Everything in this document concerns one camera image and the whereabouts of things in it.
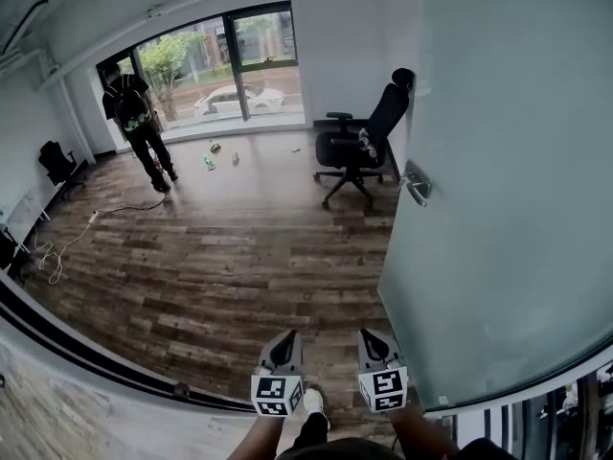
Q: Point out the person's right forearm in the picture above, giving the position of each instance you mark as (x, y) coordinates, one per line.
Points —
(421, 434)

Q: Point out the black metal railing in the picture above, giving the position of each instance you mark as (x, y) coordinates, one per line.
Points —
(551, 424)

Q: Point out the frosted glass door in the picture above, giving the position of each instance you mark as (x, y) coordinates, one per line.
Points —
(503, 185)

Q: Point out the large black framed window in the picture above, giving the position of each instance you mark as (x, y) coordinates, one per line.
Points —
(258, 41)

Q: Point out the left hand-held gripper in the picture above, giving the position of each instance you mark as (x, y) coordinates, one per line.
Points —
(278, 396)

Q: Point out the person's white shoe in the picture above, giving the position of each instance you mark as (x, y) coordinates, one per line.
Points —
(313, 405)

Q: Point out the white car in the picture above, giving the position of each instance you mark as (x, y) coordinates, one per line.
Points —
(225, 99)

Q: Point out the large black office chair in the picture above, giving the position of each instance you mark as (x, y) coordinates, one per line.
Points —
(388, 118)

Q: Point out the white folding table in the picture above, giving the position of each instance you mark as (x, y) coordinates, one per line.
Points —
(21, 218)

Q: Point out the yellow brown floor item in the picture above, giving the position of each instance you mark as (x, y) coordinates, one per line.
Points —
(215, 147)

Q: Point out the person's left forearm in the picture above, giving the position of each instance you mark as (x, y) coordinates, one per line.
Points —
(258, 436)

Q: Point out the person's black clothing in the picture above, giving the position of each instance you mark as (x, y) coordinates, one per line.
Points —
(345, 448)

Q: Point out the small black office chair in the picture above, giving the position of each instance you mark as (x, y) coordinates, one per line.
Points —
(57, 163)

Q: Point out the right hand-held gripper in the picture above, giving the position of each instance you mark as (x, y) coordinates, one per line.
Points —
(385, 388)

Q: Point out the green plastic bottle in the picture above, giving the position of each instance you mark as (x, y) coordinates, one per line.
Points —
(209, 162)

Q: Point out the clear bottle on chair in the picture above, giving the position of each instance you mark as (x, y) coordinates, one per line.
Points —
(368, 143)

